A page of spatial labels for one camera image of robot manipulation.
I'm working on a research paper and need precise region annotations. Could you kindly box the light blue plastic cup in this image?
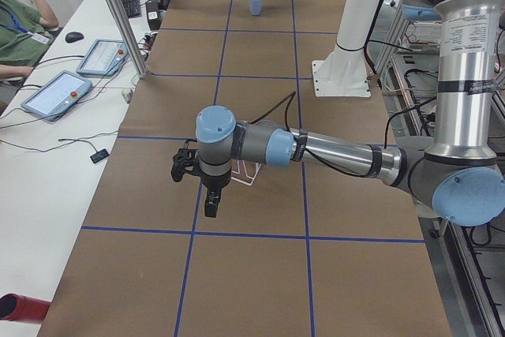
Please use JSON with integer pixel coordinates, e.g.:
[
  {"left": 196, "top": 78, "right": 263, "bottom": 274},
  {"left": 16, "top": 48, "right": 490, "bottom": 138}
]
[{"left": 249, "top": 0, "right": 262, "bottom": 16}]

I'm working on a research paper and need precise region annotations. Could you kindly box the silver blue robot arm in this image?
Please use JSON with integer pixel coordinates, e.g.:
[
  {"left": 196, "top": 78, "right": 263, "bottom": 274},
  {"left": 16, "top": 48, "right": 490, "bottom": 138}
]
[{"left": 190, "top": 0, "right": 504, "bottom": 227}]

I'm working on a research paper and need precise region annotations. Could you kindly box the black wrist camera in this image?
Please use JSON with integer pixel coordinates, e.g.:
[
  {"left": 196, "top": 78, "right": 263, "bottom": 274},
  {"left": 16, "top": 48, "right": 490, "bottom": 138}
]
[{"left": 170, "top": 148, "right": 200, "bottom": 182}]

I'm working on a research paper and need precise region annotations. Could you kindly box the black computer mouse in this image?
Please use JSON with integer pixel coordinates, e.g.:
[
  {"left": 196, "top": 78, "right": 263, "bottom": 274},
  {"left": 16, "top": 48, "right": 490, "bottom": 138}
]
[{"left": 65, "top": 32, "right": 84, "bottom": 43}]

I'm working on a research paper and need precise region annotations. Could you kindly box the small black usb device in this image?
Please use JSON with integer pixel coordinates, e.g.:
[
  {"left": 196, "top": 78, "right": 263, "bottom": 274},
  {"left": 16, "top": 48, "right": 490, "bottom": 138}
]
[{"left": 90, "top": 149, "right": 110, "bottom": 164}]

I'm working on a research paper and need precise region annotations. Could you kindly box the aluminium frame post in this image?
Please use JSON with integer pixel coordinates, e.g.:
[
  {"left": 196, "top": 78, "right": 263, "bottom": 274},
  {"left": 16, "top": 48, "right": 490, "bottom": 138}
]
[{"left": 105, "top": 0, "right": 148, "bottom": 79}]

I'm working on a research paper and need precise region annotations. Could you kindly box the person in green shirt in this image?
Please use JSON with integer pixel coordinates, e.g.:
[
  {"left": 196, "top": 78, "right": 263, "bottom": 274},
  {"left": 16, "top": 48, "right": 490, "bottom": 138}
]
[{"left": 1, "top": 0, "right": 59, "bottom": 80}]

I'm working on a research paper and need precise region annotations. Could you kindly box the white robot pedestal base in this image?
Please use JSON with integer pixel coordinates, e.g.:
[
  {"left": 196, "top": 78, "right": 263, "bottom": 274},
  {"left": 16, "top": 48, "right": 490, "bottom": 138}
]
[{"left": 312, "top": 0, "right": 380, "bottom": 97}]

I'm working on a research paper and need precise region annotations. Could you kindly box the white wire cup holder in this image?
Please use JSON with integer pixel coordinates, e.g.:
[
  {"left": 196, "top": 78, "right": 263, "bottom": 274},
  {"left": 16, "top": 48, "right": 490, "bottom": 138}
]
[{"left": 231, "top": 159, "right": 262, "bottom": 186}]

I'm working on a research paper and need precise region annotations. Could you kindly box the near teach pendant tablet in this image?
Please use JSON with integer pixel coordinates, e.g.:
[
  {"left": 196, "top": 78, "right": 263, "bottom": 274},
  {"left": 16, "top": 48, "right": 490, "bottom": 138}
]
[{"left": 21, "top": 70, "right": 92, "bottom": 122}]

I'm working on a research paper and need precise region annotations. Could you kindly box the far teach pendant tablet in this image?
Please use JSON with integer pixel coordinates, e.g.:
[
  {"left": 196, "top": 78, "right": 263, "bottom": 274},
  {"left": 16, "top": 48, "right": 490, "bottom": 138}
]
[{"left": 76, "top": 39, "right": 128, "bottom": 77}]

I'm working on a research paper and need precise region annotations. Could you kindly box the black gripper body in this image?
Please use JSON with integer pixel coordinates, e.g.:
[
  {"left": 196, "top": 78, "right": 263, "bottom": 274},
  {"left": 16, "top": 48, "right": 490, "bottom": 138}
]
[{"left": 201, "top": 173, "right": 231, "bottom": 195}]

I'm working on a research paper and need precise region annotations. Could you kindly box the red cylinder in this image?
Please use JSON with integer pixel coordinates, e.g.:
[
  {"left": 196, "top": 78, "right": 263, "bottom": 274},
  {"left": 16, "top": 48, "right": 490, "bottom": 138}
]
[{"left": 1, "top": 294, "right": 51, "bottom": 324}]

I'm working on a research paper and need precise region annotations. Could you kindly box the teach pendant tablet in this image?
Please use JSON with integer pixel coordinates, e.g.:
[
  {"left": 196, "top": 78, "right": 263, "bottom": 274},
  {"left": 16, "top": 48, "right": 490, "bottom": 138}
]
[
  {"left": 76, "top": 39, "right": 128, "bottom": 77},
  {"left": 21, "top": 70, "right": 92, "bottom": 122}
]

